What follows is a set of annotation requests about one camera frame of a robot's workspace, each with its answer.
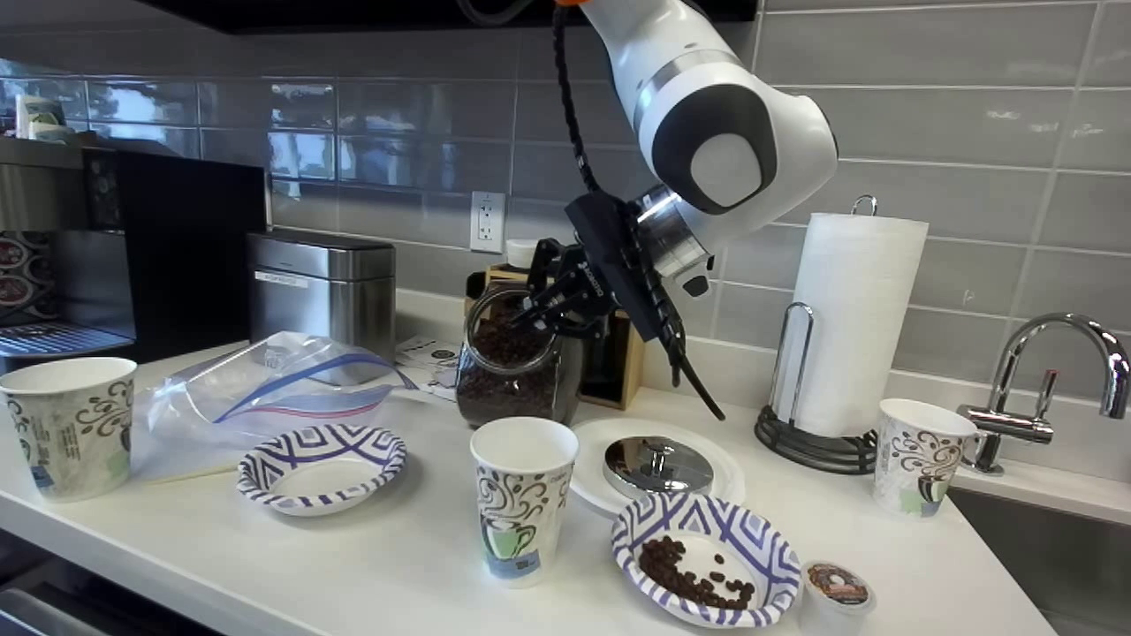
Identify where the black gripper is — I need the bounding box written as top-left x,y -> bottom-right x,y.
522,191 -> 724,421

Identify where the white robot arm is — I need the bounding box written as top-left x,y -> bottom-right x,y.
515,0 -> 836,417

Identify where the glass jar of coffee beans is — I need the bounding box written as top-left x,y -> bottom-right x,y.
456,285 -> 584,429

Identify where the middle patterned paper cup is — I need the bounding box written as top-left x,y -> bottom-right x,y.
471,417 -> 580,581

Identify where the patterned paper cup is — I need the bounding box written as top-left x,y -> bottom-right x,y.
874,401 -> 975,516
0,359 -> 138,500
471,417 -> 580,581

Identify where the paper bowl with coffee beans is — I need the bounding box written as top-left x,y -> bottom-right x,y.
613,490 -> 803,628

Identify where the far patterned paper cup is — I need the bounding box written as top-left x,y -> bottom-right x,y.
874,401 -> 975,516

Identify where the black coffee machine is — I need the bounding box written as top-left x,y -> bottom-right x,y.
0,139 -> 267,363

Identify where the near patterned paper cup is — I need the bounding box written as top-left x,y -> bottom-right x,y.
0,359 -> 138,500

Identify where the white jar lid with knob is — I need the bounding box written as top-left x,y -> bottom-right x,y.
574,417 -> 746,513

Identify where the white paper towel roll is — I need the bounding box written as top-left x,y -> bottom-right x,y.
754,196 -> 931,476

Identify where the stainless steel countertop bin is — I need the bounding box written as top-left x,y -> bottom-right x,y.
250,235 -> 397,353

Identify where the empty blue patterned paper bowl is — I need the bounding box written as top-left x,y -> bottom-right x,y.
238,424 -> 409,516

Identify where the chrome kitchen faucet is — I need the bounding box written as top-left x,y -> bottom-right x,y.
961,310 -> 1131,473

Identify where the clear zip plastic bag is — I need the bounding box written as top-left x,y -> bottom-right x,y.
144,333 -> 409,444

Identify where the white wall power outlet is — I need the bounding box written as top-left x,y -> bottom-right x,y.
471,191 -> 504,251

